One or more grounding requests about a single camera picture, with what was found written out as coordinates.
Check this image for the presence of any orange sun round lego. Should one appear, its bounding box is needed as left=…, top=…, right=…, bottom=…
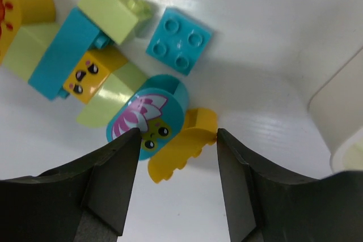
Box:
left=1, top=0, right=56, bottom=59

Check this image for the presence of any teal and green lego stack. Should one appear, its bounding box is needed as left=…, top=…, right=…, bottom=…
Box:
left=1, top=0, right=152, bottom=128

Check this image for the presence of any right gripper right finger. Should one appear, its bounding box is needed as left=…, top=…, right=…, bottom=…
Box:
left=217, top=129, right=362, bottom=241

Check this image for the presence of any teal flower lego brick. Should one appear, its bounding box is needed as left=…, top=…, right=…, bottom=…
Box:
left=106, top=74, right=189, bottom=160

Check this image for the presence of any yellow arch lego brick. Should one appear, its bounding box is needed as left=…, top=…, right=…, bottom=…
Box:
left=147, top=108, right=218, bottom=184

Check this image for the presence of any teal square lego brick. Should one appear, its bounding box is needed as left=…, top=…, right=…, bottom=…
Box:
left=146, top=7, right=213, bottom=75

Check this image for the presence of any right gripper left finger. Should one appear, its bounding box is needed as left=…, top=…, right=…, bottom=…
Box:
left=1, top=128, right=141, bottom=241

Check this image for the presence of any right white divided container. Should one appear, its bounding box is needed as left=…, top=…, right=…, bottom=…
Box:
left=309, top=52, right=362, bottom=172

